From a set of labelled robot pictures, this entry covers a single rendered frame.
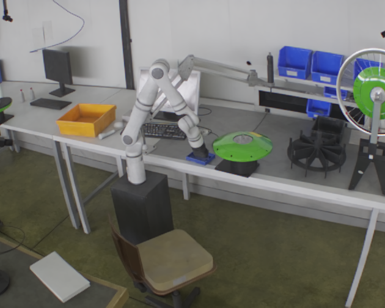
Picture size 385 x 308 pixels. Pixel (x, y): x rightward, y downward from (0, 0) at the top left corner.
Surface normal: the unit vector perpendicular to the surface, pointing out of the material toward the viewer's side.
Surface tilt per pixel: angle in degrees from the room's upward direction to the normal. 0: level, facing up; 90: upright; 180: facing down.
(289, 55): 90
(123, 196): 90
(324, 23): 90
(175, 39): 90
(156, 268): 0
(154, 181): 0
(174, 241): 0
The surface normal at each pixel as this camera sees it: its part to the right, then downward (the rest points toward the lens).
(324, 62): -0.44, 0.46
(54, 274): -0.06, -0.87
